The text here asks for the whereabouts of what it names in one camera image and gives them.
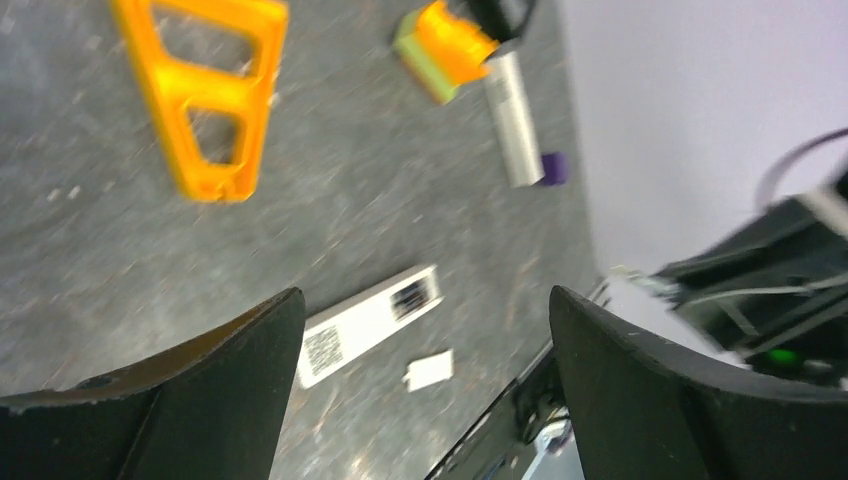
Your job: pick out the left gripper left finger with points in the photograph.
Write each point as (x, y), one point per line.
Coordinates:
(209, 408)

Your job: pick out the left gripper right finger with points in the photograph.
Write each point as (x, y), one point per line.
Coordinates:
(645, 407)

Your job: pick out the white remote control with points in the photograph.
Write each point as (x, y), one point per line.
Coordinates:
(505, 91)
(342, 333)

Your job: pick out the white battery cover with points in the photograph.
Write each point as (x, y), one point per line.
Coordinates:
(429, 370)

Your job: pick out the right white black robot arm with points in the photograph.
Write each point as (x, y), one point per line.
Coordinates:
(774, 293)

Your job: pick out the purple cube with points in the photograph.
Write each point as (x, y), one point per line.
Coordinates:
(556, 169)

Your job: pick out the orange green toy block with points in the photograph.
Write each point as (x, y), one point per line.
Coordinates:
(442, 50)

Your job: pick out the black grey checkerboard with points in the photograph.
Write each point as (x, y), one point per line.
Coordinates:
(503, 20)

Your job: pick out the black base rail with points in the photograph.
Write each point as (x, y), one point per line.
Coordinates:
(527, 423)

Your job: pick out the orange triangular plastic frame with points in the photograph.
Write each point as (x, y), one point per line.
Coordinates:
(172, 87)

